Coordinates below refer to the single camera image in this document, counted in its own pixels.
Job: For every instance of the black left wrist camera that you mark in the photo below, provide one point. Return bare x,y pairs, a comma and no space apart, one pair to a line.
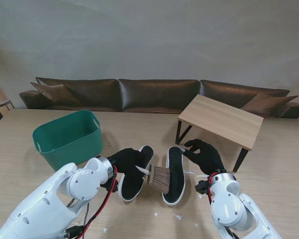
112,185

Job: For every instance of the green plastic basket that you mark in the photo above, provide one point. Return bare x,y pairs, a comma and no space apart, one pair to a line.
64,134

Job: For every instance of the brown leather sofa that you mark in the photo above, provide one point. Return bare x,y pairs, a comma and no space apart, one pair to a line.
152,94

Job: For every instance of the yellow canvas sneaker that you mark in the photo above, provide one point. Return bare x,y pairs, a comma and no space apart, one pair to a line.
175,161
132,189

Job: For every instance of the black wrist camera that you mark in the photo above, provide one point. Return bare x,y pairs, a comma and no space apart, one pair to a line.
112,185
201,186

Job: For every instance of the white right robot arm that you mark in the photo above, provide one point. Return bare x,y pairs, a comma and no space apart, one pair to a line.
234,206

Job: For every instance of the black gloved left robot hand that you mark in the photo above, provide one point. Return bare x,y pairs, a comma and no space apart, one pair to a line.
128,161

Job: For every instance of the small wooden side table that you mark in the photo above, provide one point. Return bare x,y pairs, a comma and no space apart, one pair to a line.
3,102

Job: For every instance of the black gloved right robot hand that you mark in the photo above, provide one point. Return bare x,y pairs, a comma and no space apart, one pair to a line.
206,156

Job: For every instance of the brown sofa cushion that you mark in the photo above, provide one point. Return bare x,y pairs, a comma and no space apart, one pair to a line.
54,93
269,104

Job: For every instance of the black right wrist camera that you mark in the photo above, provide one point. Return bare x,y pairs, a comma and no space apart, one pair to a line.
201,186

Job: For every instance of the small wooden stand black legs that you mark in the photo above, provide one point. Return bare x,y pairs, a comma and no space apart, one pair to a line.
219,119

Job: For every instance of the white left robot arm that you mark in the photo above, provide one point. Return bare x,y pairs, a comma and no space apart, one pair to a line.
57,199

